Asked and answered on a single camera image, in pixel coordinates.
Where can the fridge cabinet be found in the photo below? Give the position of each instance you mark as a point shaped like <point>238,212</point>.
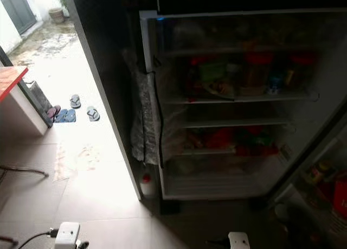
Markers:
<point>103,70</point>

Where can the patterned beige floor mat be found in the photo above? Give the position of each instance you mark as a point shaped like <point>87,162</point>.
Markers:
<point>78,162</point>

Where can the white bottle red cap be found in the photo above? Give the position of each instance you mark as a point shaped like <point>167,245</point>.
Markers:
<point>147,186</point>

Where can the blue sandal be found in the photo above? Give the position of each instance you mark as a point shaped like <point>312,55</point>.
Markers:
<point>62,116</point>
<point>71,115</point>

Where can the pink sandal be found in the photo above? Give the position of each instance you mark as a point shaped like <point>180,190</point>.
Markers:
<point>53,112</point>

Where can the white patterned hanging cloth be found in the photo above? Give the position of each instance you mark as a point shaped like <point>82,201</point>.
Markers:
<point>143,119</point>

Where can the grey door panel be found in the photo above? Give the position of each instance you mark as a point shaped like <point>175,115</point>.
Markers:
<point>40,100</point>

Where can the clear crisper drawer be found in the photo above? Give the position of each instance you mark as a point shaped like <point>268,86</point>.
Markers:
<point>222,163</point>

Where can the red snack packet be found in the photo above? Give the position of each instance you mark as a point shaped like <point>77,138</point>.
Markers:
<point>218,139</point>

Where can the red-topped white counter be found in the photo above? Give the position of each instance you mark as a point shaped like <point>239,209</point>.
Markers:
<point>11,78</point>

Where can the green snack packet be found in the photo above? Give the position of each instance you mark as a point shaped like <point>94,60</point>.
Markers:
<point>250,139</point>

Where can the printed snack packet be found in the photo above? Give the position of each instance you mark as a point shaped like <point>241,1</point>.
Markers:
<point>219,90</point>

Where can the brown plant pot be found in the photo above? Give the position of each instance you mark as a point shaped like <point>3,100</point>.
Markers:
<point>56,16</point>

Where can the grey outdoor door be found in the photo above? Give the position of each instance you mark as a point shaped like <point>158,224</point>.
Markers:
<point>19,9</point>

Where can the blue drink can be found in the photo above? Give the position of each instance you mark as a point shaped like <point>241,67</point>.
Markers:
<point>275,85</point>

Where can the red carton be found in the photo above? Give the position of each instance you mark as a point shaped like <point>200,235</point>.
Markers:
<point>341,197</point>

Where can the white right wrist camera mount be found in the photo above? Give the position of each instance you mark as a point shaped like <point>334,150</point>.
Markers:
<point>238,240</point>

